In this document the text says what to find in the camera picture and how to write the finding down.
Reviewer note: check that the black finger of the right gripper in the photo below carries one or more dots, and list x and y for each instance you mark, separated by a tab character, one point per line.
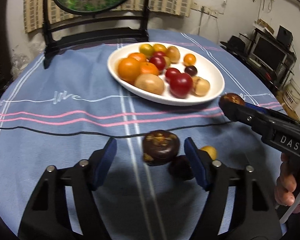
238	113

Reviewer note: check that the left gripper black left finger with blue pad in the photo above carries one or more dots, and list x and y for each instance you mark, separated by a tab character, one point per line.
46	214

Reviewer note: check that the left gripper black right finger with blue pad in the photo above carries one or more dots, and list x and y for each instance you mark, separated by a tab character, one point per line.
253	215

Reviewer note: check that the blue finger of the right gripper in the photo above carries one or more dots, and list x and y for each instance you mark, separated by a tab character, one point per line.
259	109

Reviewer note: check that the dark brown mangosteen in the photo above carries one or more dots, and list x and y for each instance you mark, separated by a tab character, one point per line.
230	97
160	147

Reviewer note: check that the small orange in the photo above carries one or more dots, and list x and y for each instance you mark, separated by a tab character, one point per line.
189	60

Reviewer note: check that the red fruit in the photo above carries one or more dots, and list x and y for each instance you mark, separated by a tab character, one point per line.
171	73

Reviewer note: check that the pale yellow potato-like fruit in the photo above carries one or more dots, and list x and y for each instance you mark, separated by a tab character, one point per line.
173	54

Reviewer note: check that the tan fruit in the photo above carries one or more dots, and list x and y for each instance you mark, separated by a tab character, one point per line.
150	83
200	86

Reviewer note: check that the dark red plum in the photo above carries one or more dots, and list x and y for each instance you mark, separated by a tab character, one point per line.
180	169

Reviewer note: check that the person's right hand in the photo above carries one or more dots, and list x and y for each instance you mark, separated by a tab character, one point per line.
285	185

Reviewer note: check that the white bucket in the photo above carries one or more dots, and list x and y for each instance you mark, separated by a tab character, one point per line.
291	95

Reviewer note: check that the black desk shelf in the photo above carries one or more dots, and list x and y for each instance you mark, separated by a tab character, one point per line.
240	47

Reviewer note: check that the tan fruit on plate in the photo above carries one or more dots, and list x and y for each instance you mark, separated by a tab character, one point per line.
200	86

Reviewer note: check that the white oval plate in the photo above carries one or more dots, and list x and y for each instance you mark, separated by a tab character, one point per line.
203	68

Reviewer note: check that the computer monitor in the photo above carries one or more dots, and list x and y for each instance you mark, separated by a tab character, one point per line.
267	52

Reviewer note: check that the large red plum on plate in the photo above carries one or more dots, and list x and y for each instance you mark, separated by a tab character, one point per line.
181	85

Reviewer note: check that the black speaker box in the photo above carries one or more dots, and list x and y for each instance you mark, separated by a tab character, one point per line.
285	37

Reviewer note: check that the small red cherry tomato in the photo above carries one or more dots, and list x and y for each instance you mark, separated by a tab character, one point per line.
159	53

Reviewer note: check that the blue striped tablecloth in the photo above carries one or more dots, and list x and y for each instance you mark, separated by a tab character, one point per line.
62	114

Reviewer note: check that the green yellow small fruit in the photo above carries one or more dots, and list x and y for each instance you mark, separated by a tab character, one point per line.
147	50

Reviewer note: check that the beige checked curtain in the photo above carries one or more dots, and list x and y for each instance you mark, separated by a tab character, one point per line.
115	2

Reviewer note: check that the round goldfish screen black stand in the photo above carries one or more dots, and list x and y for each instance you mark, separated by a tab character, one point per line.
54	47

